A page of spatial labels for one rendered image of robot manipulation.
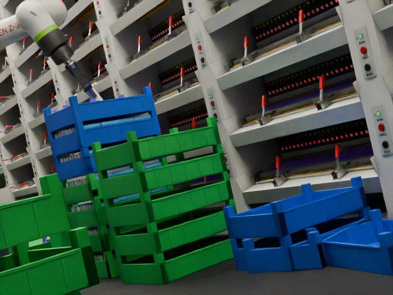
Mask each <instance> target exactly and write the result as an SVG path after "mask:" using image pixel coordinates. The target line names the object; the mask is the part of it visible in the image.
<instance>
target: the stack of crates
mask: <svg viewBox="0 0 393 295"><path fill-rule="evenodd" d="M206 121H207V124H208V126H207V127H203V128H197V129H191V130H187V131H182V132H178V128H172V129H169V130H170V134H166V135H160V136H155V137H150V138H145V139H139V140H137V136H136V131H130V132H126V138H127V142H126V143H123V144H120V145H116V146H112V147H109V148H106V149H102V148H101V143H100V142H95V143H92V144H91V146H92V151H93V155H94V160H95V165H96V169H97V172H98V177H99V183H100V186H101V191H102V196H103V199H104V204H105V209H106V214H107V217H108V222H109V227H110V230H111V235H112V240H113V245H114V248H115V253H116V258H117V261H118V266H119V271H120V276H121V279H122V284H167V283H170V282H173V281H175V280H178V279H180V278H183V277H185V276H188V275H191V274H193V273H196V272H199V271H201V270H204V269H207V268H209V267H211V266H215V265H217V264H220V263H222V262H225V261H227V260H230V259H233V258H234V256H233V251H232V246H231V243H230V239H229V235H225V236H211V235H214V234H218V233H220V232H223V231H227V226H226V221H225V216H224V212H223V208H221V209H216V210H206V211H196V210H197V209H200V208H203V207H207V206H209V205H213V204H217V203H220V202H223V201H225V204H226V206H233V209H234V212H235V214H237V210H236V205H235V201H234V197H233V192H232V188H231V184H230V179H229V175H228V171H227V166H226V162H225V157H224V153H223V149H222V144H221V141H220V136H219V131H218V126H217V123H216V118H215V116H212V117H209V118H207V119H206ZM208 146H212V147H213V152H214V154H213V155H208V156H203V157H198V158H195V159H190V160H185V159H184V154H183V153H184V152H189V151H192V150H197V149H201V148H205V147H208ZM171 155H175V158H176V161H177V162H176V163H172V164H168V165H164V166H159V167H155V168H151V169H147V170H144V167H143V162H144V161H148V160H153V159H158V158H161V157H166V156H171ZM129 164H133V169H134V173H129V174H124V175H121V176H116V177H111V178H108V174H107V171H106V170H107V169H112V168H116V167H121V166H125V165H129ZM218 173H219V178H220V181H217V182H213V183H206V184H200V185H195V186H191V185H190V180H195V179H198V178H201V177H206V176H210V175H213V174H218ZM178 183H181V184H182V188H180V189H177V190H173V191H169V192H166V193H161V194H158V195H153V196H150V193H149V191H152V190H156V189H159V188H163V187H167V186H172V185H175V184H178ZM139 193H140V194H139ZM132 194H139V196H140V199H139V200H135V201H131V202H128V203H124V204H120V205H116V206H115V205H114V202H113V198H115V197H121V196H126V195H132ZM186 212H188V214H184V215H181V216H178V217H175V218H171V219H167V220H165V221H161V222H158V223H156V221H159V220H162V219H166V218H170V217H173V216H176V215H180V214H183V213H186ZM139 224H146V226H145V227H141V228H138V229H134V230H131V231H128V232H124V233H122V234H121V233H120V228H119V227H122V226H128V225H139ZM126 255H144V256H141V257H139V258H136V259H132V260H129V261H127V259H126Z"/></svg>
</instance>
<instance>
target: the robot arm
mask: <svg viewBox="0 0 393 295"><path fill-rule="evenodd" d="M66 18H67V8H66V6H65V5H64V3H63V2H62V1H61V0H26V1H24V2H22V3H21V4H20V5H19V6H18V8H17V10H16V15H13V16H11V17H8V18H6V19H3V20H0V50H2V49H4V48H6V47H7V46H9V45H11V44H13V43H15V42H17V41H19V40H21V39H24V38H26V37H28V36H30V37H31V38H32V39H33V40H34V41H35V42H36V44H37V45H38V46H39V47H40V50H41V52H40V53H39V56H41V55H42V54H44V55H45V56H46V57H51V59H52V60H53V61H54V63H55V64H56V65H57V66H59V65H61V64H62V63H64V64H65V69H66V70H67V71H68V72H69V73H70V74H71V76H72V77H74V78H75V80H76V81H77V83H78V84H79V85H80V86H81V87H82V89H83V90H84V92H86V94H87V96H89V98H90V99H95V101H102V100H103V99H102V98H101V96H100V95H99V94H98V93H97V91H96V90H95V89H94V86H93V87H92V85H91V83H90V82H89V81H88V80H87V78H86V77H85V75H84V74H83V73H82V71H81V69H80V68H79V67H78V66H77V63H76V62H75V60H73V61H72V60H71V59H70V57H72V56H73V54H74V51H73V50H72V48H71V47H70V46H69V45H68V39H67V38H66V37H67V36H68V35H64V34H63V33H62V31H61V30H60V29H59V28H58V27H59V26H61V25H62V24H63V23H64V22H65V21H66Z"/></svg>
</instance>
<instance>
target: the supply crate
mask: <svg viewBox="0 0 393 295"><path fill-rule="evenodd" d="M143 92H144V95H137V96H132V97H123V98H115V99H110V100H102V101H93V102H85V103H80V104H79V103H78V100H77V96H71V97H69V98H68V99H69V103H70V106H68V107H66V108H63V109H61V110H59V111H57V112H54V113H51V109H50V108H45V109H43V114H44V120H45V123H46V128H47V133H50V132H59V131H66V130H69V129H72V128H75V126H74V123H76V122H83V125H87V124H94V123H98V122H105V121H113V120H117V119H123V118H131V117H135V116H139V115H142V114H145V113H148V112H149V111H152V110H156V108H155V104H154V99H153V95H152V91H151V87H144V88H143Z"/></svg>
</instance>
